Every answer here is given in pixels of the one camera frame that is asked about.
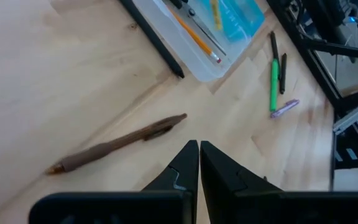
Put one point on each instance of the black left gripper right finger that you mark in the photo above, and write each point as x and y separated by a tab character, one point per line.
219	174

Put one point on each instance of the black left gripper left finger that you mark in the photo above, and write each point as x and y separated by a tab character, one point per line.
185	174

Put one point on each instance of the brown pen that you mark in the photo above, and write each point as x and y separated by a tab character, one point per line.
120	144

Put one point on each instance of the purple pen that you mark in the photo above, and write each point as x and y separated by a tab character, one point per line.
286	108

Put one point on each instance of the green highlighter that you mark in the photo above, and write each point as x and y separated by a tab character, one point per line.
274	87

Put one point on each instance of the orange pencil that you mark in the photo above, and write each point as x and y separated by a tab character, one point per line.
197	39

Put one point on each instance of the yellow highlighter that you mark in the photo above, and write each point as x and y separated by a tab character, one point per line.
216	15

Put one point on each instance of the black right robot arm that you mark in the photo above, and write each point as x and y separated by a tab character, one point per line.
331	15

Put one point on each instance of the clear plastic box tray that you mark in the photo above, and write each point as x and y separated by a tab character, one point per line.
197	67

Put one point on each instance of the teal plastic box lid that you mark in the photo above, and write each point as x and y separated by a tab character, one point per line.
244	18

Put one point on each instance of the white paper sheet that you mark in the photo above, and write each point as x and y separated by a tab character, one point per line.
353	180

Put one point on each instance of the black metal table frame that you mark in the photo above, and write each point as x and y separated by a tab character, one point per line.
315	71

